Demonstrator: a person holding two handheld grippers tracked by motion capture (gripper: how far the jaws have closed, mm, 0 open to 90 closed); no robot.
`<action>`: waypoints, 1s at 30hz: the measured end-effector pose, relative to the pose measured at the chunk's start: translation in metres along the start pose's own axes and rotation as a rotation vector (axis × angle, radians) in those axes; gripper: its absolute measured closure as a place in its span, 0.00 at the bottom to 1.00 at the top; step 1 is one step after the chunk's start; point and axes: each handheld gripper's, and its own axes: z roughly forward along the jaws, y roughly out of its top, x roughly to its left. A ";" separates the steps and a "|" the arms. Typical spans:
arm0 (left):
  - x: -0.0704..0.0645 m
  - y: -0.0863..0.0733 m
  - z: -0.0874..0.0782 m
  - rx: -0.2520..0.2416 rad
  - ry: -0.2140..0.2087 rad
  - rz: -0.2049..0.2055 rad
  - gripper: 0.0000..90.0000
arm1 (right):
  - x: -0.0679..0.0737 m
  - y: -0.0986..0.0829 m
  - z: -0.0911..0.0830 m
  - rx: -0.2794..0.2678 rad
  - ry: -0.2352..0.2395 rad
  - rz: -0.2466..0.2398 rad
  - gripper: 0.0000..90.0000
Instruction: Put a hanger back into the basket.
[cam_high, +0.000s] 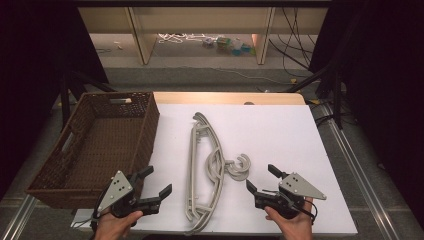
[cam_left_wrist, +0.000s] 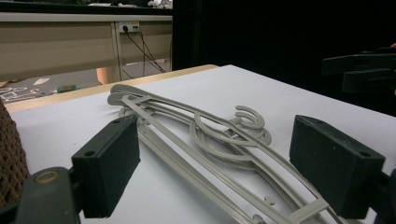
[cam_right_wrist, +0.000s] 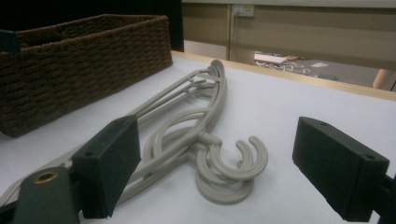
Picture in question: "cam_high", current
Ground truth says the white coiled cable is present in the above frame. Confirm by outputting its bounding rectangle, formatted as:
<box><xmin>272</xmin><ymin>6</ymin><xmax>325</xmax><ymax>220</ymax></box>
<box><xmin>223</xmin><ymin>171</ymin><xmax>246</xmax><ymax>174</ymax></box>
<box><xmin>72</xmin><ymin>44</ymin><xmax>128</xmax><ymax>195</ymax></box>
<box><xmin>157</xmin><ymin>32</ymin><xmax>208</xmax><ymax>45</ymax></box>

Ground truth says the white table mat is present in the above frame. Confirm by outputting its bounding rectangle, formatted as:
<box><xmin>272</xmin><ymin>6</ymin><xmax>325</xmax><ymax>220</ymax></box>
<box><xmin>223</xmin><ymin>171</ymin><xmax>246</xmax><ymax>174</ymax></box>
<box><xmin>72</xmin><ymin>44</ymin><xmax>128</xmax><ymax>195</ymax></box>
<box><xmin>71</xmin><ymin>103</ymin><xmax>358</xmax><ymax>236</ymax></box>

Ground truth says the right hand-held gripper cable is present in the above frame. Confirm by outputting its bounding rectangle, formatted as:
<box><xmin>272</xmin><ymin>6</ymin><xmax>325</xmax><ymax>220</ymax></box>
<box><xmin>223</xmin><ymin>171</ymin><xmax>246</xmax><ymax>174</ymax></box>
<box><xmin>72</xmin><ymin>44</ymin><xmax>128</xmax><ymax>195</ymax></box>
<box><xmin>301</xmin><ymin>198</ymin><xmax>318</xmax><ymax>225</ymax></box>

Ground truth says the metal floor rail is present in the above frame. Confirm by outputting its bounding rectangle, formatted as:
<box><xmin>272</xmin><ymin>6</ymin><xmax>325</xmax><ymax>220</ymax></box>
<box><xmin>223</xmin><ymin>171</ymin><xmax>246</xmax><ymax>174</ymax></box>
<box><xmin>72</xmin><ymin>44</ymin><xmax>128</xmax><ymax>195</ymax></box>
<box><xmin>319</xmin><ymin>102</ymin><xmax>401</xmax><ymax>240</ymax></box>
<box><xmin>0</xmin><ymin>194</ymin><xmax>38</xmax><ymax>240</ymax></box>

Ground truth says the brown wicker basket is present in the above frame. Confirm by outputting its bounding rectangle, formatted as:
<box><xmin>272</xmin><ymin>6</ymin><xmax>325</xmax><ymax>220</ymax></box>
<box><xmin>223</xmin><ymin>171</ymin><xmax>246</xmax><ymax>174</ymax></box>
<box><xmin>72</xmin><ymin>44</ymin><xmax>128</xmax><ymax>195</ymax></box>
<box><xmin>25</xmin><ymin>91</ymin><xmax>161</xmax><ymax>210</ymax></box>

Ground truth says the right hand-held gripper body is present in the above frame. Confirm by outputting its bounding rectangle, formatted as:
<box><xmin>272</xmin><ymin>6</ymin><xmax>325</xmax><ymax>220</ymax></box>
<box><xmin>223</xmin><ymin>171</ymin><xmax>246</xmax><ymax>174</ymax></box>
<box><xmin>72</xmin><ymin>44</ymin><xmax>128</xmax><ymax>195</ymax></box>
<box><xmin>254</xmin><ymin>172</ymin><xmax>327</xmax><ymax>220</ymax></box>

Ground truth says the black curtain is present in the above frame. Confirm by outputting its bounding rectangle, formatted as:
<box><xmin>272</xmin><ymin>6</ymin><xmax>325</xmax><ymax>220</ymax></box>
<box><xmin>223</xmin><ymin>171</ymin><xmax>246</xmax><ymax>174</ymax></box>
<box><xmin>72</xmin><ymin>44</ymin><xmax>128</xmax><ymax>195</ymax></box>
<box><xmin>0</xmin><ymin>0</ymin><xmax>110</xmax><ymax>201</ymax></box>
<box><xmin>308</xmin><ymin>0</ymin><xmax>424</xmax><ymax>231</ymax></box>

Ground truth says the person's right hand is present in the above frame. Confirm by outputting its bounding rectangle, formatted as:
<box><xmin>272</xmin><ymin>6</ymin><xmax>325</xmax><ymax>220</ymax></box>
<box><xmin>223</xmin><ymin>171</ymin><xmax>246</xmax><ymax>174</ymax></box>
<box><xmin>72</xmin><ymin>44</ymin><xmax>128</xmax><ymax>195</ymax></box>
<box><xmin>264</xmin><ymin>196</ymin><xmax>315</xmax><ymax>240</ymax></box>

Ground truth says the pile of colourful toys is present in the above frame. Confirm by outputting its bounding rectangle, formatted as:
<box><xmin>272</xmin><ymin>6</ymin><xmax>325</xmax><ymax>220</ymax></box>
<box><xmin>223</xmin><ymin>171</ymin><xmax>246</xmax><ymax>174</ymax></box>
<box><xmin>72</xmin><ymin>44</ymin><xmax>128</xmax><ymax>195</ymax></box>
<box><xmin>202</xmin><ymin>35</ymin><xmax>257</xmax><ymax>57</ymax></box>

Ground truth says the bundle of black cables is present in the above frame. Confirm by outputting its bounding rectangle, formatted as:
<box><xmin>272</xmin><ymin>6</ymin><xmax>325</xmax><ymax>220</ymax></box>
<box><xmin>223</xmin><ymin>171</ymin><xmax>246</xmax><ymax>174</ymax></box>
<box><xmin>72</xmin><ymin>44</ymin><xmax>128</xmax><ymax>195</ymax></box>
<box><xmin>268</xmin><ymin>6</ymin><xmax>322</xmax><ymax>78</ymax></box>

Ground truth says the thin white floor cable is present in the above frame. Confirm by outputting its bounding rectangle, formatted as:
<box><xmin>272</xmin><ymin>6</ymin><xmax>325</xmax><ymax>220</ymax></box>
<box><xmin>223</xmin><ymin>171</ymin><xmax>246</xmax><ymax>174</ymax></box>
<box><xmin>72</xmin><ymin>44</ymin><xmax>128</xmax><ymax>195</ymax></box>
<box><xmin>179</xmin><ymin>64</ymin><xmax>292</xmax><ymax>85</ymax></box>

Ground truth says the person's left hand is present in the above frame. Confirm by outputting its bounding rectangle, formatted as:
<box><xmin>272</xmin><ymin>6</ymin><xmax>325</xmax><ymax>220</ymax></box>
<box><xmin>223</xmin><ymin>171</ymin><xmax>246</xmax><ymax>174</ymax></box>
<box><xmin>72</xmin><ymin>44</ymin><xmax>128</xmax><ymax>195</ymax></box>
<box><xmin>94</xmin><ymin>208</ymin><xmax>144</xmax><ymax>240</ymax></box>

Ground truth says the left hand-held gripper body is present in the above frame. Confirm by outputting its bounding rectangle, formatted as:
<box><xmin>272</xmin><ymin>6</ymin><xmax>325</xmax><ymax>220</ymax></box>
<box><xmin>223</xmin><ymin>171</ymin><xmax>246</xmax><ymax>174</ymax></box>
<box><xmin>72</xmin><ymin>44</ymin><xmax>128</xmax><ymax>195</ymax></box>
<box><xmin>97</xmin><ymin>170</ymin><xmax>161</xmax><ymax>220</ymax></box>

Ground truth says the black metal stand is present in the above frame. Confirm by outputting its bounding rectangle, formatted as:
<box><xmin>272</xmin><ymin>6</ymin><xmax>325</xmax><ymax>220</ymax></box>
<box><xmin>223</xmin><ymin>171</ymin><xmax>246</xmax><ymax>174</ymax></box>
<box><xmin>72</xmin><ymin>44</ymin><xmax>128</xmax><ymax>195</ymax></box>
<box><xmin>285</xmin><ymin>61</ymin><xmax>345</xmax><ymax>130</ymax></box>
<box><xmin>59</xmin><ymin>69</ymin><xmax>117</xmax><ymax>132</ymax></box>

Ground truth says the beige wooden shelf unit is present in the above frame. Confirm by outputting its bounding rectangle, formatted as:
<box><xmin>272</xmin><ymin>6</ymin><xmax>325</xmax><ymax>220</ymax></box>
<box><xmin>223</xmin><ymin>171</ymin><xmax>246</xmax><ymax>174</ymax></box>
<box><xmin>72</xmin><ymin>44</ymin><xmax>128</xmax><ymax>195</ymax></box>
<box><xmin>78</xmin><ymin>6</ymin><xmax>329</xmax><ymax>66</ymax></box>

